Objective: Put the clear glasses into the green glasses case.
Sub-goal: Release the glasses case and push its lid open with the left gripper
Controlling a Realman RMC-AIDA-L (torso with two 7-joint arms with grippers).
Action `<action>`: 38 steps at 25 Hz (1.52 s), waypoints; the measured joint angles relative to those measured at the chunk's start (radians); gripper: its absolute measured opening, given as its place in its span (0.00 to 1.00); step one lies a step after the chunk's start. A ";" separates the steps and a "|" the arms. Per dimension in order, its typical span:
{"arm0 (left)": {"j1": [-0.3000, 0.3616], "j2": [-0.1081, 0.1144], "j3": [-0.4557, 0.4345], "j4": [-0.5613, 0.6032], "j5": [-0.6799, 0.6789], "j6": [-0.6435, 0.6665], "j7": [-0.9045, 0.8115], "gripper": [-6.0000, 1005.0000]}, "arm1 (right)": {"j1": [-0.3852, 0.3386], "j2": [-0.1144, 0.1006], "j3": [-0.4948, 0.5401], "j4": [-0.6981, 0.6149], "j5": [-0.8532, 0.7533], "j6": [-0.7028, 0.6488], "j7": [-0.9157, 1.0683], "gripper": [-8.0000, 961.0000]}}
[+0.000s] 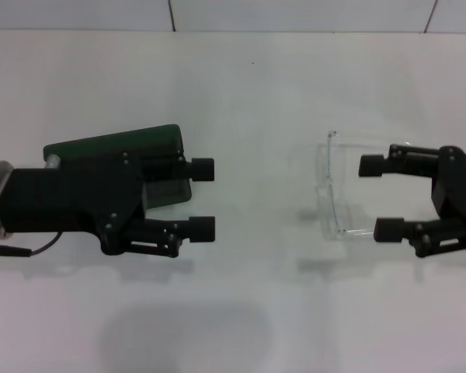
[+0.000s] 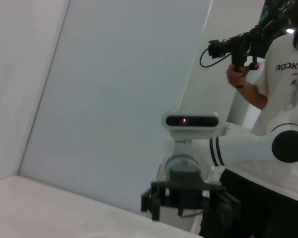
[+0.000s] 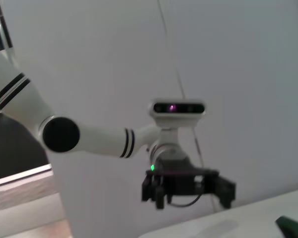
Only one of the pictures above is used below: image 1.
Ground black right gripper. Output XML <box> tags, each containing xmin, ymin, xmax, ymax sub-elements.
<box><xmin>358</xmin><ymin>143</ymin><xmax>466</xmax><ymax>260</ymax></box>

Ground clear white glasses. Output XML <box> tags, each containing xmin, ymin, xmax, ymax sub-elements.
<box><xmin>313</xmin><ymin>129</ymin><xmax>412</xmax><ymax>241</ymax></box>

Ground green glasses case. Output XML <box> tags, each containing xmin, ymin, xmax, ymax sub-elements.
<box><xmin>42</xmin><ymin>124</ymin><xmax>194</xmax><ymax>211</ymax></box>

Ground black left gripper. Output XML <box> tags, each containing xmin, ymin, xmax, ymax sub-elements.
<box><xmin>0</xmin><ymin>149</ymin><xmax>145</xmax><ymax>257</ymax></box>

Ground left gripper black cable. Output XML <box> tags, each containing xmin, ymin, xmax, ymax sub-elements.
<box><xmin>0</xmin><ymin>231</ymin><xmax>63</xmax><ymax>260</ymax></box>

